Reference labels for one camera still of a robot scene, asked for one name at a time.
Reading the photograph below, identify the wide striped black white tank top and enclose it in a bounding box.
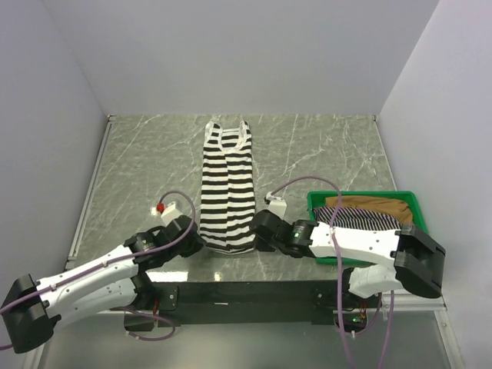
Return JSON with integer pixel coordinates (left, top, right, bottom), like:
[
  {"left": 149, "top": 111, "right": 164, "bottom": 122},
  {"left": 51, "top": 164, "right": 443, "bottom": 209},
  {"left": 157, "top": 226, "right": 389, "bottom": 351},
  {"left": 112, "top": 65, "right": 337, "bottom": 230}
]
[{"left": 199, "top": 121, "right": 256, "bottom": 254}]

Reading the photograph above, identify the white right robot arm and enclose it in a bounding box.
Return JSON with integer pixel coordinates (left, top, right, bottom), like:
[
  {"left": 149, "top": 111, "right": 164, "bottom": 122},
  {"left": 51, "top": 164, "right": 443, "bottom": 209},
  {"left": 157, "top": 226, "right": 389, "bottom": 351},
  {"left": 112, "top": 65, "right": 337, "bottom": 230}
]
[{"left": 250, "top": 210, "right": 446, "bottom": 307}]

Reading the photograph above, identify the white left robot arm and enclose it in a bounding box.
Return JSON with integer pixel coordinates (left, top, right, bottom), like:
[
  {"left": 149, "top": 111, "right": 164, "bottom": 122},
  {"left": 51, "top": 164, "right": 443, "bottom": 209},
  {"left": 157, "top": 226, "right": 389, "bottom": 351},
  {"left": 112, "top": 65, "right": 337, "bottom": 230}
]
[{"left": 1, "top": 215, "right": 204, "bottom": 354}]

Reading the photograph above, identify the thin striped black tank top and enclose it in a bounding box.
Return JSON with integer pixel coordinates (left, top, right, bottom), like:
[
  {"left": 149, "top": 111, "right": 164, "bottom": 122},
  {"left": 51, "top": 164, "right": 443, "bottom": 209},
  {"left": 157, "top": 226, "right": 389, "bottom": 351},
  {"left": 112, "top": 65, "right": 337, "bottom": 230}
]
[{"left": 312, "top": 206, "right": 401, "bottom": 231}]

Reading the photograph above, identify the tan tank top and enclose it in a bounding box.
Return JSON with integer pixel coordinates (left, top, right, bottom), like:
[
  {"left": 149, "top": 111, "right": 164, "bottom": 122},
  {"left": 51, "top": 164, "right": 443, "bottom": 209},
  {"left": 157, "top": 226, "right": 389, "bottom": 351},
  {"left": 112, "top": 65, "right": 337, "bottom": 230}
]
[{"left": 341, "top": 195, "right": 414, "bottom": 224}]

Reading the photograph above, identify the green plastic bin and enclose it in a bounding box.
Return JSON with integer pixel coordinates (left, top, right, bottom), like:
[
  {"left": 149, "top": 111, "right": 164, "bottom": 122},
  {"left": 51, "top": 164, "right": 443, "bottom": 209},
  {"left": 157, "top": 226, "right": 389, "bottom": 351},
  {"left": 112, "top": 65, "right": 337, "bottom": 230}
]
[{"left": 306, "top": 190, "right": 430, "bottom": 266}]

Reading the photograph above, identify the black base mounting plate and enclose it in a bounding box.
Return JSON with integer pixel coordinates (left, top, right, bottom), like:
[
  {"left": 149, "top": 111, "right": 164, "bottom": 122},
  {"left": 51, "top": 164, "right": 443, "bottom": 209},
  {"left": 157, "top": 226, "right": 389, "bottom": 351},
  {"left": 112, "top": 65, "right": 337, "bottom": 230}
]
[{"left": 128, "top": 281, "right": 337, "bottom": 325}]

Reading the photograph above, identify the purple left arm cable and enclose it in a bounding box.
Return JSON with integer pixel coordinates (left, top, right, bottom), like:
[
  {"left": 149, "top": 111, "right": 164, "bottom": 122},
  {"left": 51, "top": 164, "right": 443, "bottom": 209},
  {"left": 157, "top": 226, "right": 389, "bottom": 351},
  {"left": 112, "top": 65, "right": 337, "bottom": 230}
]
[{"left": 0, "top": 190, "right": 199, "bottom": 351}]

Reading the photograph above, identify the aluminium rail frame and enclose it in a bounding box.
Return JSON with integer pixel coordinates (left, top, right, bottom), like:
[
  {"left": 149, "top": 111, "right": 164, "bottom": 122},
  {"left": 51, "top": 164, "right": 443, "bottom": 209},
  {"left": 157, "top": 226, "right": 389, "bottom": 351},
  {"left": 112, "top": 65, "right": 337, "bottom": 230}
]
[{"left": 21, "top": 113, "right": 462, "bottom": 369}]

